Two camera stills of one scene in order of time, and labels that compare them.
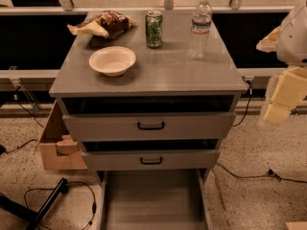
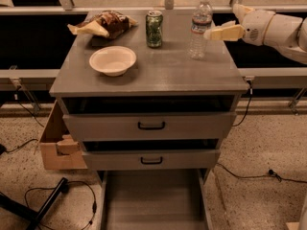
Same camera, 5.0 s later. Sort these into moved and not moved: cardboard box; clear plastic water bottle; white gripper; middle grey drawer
Moved: white gripper
Not moved: middle grey drawer; clear plastic water bottle; cardboard box
